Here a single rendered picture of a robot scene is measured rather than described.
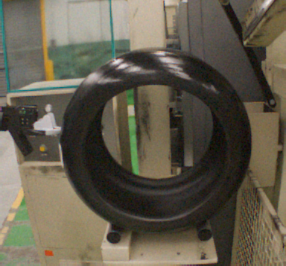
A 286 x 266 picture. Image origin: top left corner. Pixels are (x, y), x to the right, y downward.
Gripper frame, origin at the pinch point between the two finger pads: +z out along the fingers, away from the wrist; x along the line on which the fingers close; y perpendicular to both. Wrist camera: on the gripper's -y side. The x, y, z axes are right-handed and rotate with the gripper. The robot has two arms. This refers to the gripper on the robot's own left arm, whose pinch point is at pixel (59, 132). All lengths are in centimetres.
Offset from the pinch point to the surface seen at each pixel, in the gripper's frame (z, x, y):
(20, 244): -69, 103, -131
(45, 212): -25, 51, -63
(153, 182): 29.8, 15.2, -21.1
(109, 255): 17.8, -10.6, -36.4
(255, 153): 67, 19, -9
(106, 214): 17.1, -11.4, -20.1
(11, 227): -87, 127, -134
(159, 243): 34, 0, -37
